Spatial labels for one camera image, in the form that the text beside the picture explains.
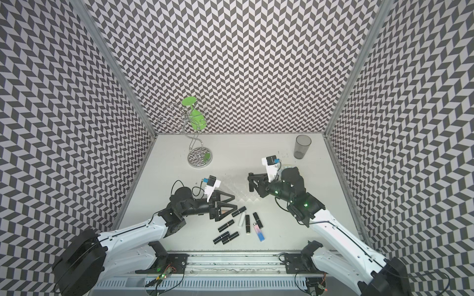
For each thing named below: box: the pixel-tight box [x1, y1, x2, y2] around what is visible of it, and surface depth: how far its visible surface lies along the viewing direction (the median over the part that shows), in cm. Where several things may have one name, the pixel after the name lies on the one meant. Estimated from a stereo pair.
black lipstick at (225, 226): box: [217, 219, 235, 233], surface depth 83 cm
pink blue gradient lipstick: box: [253, 222, 265, 243], surface depth 82 cm
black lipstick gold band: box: [245, 213, 251, 235], surface depth 84 cm
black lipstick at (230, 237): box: [221, 231, 240, 245], surface depth 80 cm
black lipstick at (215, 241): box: [212, 231, 231, 245], surface depth 80 cm
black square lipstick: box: [252, 212, 264, 229], surface depth 85 cm
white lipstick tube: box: [238, 211, 247, 227], surface depth 86 cm
